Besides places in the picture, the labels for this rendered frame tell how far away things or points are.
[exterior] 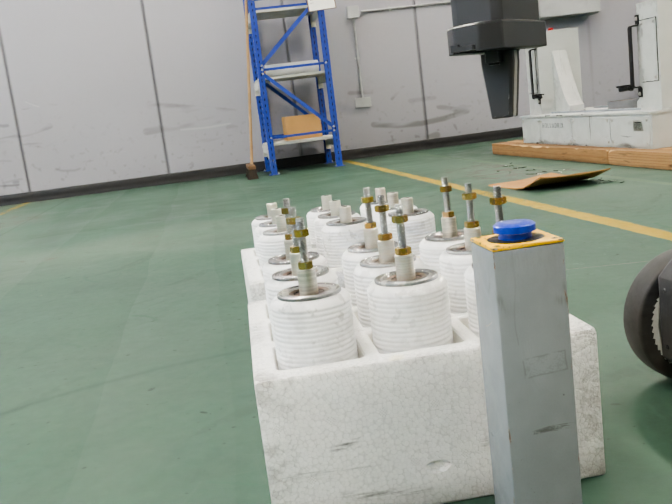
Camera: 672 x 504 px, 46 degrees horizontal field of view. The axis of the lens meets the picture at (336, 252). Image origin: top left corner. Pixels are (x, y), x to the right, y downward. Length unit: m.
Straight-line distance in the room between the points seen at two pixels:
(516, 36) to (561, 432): 0.38
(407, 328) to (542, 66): 4.65
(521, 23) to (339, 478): 0.52
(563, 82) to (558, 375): 4.70
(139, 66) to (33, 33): 0.90
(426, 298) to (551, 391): 0.19
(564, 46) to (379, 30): 2.35
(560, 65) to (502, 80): 4.73
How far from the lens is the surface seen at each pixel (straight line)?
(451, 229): 1.17
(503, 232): 0.76
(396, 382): 0.88
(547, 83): 5.49
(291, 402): 0.87
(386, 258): 1.04
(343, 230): 1.41
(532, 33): 0.77
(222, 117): 7.20
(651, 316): 1.21
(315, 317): 0.88
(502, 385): 0.78
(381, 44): 7.41
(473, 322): 0.96
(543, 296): 0.76
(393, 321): 0.90
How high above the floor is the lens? 0.46
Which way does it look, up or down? 10 degrees down
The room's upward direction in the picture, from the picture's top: 7 degrees counter-clockwise
